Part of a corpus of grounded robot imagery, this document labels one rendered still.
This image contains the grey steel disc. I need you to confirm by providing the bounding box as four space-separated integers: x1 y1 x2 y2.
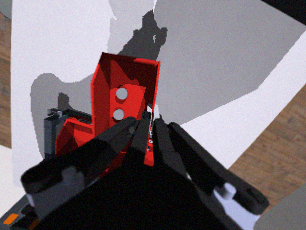
116 88 128 100
113 109 125 120

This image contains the red bin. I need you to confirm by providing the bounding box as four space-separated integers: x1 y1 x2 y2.
98 153 126 178
55 116 92 157
91 53 160 138
144 138 154 166

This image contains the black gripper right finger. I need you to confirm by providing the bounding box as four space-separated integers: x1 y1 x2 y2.
151 104 269 230

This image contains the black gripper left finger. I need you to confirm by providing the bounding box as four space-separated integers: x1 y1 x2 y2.
20 103 152 230

